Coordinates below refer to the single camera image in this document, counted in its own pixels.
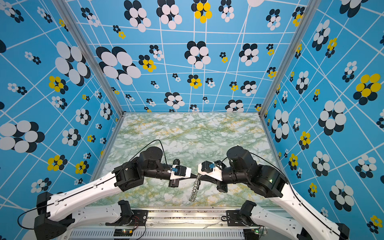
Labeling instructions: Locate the aluminium front rail frame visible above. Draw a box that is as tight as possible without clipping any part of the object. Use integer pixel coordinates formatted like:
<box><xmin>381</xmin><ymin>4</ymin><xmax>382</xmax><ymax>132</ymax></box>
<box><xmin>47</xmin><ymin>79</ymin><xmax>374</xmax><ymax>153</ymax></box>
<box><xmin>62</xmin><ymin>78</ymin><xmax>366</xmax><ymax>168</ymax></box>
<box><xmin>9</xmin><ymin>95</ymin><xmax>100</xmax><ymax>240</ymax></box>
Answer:
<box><xmin>68</xmin><ymin>206</ymin><xmax>319</xmax><ymax>240</ymax></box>

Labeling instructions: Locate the green circuit board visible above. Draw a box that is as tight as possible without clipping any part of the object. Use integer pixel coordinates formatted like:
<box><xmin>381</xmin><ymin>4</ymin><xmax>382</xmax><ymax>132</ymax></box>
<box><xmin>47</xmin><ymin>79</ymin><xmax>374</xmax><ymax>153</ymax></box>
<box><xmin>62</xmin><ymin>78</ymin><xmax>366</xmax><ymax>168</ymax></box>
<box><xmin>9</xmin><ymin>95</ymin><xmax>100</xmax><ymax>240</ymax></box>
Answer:
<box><xmin>243</xmin><ymin>229</ymin><xmax>261</xmax><ymax>240</ymax></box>
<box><xmin>114</xmin><ymin>229</ymin><xmax>134</xmax><ymax>238</ymax></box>

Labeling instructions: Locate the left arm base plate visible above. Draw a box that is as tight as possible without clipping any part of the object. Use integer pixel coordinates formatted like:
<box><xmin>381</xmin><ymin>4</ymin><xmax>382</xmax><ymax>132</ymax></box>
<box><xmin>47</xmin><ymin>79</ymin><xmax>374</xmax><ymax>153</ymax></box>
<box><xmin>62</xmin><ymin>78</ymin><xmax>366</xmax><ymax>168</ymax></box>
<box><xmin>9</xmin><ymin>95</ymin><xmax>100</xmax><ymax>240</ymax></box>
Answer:
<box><xmin>105</xmin><ymin>210</ymin><xmax>149</xmax><ymax>226</ymax></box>

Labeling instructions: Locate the left aluminium corner post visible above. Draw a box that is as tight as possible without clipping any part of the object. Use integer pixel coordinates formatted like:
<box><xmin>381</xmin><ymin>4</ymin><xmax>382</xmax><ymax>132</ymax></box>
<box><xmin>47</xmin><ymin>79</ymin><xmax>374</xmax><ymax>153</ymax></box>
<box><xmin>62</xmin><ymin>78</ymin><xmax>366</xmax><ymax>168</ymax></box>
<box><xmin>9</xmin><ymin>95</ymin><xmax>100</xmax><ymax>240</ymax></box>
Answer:
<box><xmin>53</xmin><ymin>1</ymin><xmax>124</xmax><ymax>118</ymax></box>

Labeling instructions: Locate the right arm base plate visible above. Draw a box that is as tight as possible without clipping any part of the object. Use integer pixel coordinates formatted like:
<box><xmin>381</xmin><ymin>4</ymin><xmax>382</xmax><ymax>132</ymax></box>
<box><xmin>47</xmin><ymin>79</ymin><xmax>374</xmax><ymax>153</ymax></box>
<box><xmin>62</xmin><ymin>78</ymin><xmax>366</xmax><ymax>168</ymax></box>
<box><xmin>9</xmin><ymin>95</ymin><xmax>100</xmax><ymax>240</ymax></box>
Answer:
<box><xmin>221</xmin><ymin>210</ymin><xmax>261</xmax><ymax>228</ymax></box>

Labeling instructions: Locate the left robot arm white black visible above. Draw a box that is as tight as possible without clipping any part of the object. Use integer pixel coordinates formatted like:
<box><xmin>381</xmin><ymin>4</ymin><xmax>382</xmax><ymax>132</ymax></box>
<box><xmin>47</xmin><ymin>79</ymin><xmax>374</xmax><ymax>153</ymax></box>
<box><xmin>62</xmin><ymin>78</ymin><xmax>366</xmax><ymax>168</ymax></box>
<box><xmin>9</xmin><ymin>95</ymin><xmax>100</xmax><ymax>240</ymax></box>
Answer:
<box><xmin>34</xmin><ymin>147</ymin><xmax>196</xmax><ymax>240</ymax></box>

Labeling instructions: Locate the aluminium corner post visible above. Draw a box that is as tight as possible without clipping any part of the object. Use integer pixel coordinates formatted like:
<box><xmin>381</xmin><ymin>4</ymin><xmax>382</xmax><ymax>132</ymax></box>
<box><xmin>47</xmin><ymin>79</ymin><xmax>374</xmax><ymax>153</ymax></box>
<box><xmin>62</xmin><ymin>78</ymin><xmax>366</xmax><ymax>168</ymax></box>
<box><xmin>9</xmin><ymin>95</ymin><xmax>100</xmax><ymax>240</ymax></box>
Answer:
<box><xmin>260</xmin><ymin>0</ymin><xmax>321</xmax><ymax>118</ymax></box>
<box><xmin>53</xmin><ymin>1</ymin><xmax>124</xmax><ymax>118</ymax></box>

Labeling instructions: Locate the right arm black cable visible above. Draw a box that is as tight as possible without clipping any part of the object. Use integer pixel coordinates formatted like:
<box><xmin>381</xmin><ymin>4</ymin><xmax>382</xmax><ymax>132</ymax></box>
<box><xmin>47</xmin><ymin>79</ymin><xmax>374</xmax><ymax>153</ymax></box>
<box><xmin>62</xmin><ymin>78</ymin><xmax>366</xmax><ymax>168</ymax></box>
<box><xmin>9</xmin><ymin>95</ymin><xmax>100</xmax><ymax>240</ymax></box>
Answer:
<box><xmin>220</xmin><ymin>151</ymin><xmax>350</xmax><ymax>240</ymax></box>

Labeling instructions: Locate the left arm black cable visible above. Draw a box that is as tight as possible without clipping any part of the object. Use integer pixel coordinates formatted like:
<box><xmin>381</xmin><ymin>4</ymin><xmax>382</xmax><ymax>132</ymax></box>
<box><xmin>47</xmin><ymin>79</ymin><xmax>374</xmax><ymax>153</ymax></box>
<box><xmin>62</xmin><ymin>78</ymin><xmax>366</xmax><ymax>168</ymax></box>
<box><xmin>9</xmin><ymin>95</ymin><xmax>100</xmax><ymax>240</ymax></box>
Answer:
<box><xmin>17</xmin><ymin>139</ymin><xmax>167</xmax><ymax>231</ymax></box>

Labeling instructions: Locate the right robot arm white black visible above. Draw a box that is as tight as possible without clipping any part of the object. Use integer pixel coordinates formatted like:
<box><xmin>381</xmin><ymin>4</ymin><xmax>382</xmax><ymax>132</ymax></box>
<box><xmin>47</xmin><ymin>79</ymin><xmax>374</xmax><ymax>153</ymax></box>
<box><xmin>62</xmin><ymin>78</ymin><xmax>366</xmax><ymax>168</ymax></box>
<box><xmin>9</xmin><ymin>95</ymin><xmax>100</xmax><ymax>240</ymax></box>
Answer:
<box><xmin>198</xmin><ymin>146</ymin><xmax>350</xmax><ymax>240</ymax></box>

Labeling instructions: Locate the left green circuit board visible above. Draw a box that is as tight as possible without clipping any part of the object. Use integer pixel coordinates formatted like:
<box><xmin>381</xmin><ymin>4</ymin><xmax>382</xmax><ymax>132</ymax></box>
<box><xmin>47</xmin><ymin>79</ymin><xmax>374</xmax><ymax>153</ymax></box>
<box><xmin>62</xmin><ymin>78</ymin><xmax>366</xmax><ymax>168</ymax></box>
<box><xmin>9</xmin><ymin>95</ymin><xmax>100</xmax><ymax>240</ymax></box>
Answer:
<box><xmin>114</xmin><ymin>229</ymin><xmax>134</xmax><ymax>238</ymax></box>

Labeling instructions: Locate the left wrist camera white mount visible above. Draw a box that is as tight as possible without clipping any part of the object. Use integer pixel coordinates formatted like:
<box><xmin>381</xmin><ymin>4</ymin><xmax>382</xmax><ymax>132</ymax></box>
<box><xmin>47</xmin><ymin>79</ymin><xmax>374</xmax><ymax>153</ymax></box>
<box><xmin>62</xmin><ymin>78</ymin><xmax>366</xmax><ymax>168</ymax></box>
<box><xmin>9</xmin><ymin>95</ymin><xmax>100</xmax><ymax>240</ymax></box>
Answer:
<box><xmin>170</xmin><ymin>165</ymin><xmax>192</xmax><ymax>180</ymax></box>

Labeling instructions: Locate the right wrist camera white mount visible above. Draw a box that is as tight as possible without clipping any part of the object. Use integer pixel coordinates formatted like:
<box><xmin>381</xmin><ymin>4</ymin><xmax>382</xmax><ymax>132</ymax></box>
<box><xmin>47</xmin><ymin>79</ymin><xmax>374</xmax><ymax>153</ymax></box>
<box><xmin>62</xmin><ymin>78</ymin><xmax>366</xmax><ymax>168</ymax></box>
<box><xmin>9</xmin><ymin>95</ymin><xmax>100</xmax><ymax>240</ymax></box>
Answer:
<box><xmin>198</xmin><ymin>161</ymin><xmax>223</xmax><ymax>181</ymax></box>

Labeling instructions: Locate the right green circuit board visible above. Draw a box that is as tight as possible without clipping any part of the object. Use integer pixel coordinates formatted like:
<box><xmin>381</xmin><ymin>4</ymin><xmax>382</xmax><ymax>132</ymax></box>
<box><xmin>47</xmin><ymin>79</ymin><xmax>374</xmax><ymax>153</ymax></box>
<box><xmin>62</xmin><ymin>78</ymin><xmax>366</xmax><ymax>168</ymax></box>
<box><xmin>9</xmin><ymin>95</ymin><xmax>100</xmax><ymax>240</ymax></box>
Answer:
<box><xmin>243</xmin><ymin>229</ymin><xmax>261</xmax><ymax>240</ymax></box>

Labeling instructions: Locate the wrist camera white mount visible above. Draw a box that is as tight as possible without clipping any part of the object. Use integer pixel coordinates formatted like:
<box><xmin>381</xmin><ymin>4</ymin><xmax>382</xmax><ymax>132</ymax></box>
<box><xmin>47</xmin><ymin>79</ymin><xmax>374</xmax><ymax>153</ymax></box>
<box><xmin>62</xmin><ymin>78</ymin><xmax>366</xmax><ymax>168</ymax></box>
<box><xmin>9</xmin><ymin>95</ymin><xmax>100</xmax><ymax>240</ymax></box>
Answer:
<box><xmin>170</xmin><ymin>165</ymin><xmax>192</xmax><ymax>180</ymax></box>
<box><xmin>198</xmin><ymin>161</ymin><xmax>223</xmax><ymax>181</ymax></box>

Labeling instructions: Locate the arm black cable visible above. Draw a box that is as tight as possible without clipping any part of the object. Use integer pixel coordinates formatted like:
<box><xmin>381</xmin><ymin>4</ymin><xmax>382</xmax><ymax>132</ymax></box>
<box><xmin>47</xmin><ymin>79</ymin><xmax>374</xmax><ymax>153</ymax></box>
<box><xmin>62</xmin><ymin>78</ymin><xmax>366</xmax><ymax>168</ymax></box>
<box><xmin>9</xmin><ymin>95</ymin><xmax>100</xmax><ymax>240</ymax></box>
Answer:
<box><xmin>220</xmin><ymin>151</ymin><xmax>350</xmax><ymax>240</ymax></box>
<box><xmin>17</xmin><ymin>139</ymin><xmax>167</xmax><ymax>231</ymax></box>

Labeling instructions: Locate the metal keyring disc with rings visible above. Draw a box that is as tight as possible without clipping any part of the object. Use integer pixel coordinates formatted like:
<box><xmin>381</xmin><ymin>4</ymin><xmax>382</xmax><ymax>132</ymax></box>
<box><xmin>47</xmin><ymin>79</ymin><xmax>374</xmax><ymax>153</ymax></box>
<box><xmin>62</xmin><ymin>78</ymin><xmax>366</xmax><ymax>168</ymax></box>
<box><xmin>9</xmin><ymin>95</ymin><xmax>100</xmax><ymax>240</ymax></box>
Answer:
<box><xmin>189</xmin><ymin>174</ymin><xmax>202</xmax><ymax>202</ymax></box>

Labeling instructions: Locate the right aluminium corner post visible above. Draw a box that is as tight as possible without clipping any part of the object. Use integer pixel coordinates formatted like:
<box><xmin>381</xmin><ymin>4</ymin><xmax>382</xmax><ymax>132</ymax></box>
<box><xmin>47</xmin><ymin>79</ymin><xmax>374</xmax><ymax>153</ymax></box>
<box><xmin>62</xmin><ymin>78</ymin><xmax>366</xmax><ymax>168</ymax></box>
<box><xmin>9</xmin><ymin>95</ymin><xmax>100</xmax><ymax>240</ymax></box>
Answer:
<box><xmin>260</xmin><ymin>0</ymin><xmax>321</xmax><ymax>118</ymax></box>

